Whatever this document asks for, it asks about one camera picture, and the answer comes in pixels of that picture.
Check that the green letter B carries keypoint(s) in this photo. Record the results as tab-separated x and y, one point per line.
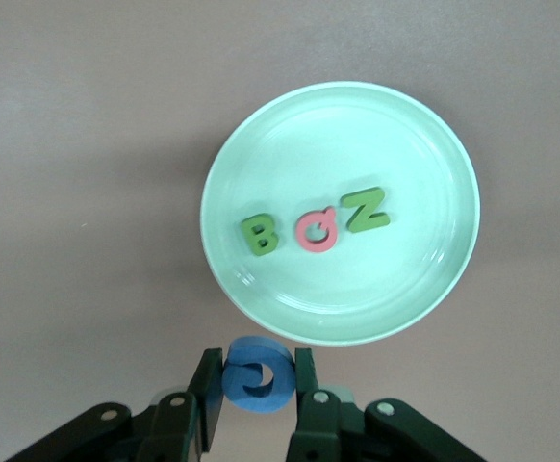
251	240

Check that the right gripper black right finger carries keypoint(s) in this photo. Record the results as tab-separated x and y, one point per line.
323	423

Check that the light green plate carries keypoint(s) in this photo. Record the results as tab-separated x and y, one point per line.
338	144

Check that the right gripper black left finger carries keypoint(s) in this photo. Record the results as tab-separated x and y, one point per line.
179	423

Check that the green letter Z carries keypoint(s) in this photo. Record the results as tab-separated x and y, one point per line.
364	212

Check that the pink letter Q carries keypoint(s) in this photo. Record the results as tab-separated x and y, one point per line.
304	240

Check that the brown table cover sheet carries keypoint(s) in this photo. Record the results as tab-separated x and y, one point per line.
68	144

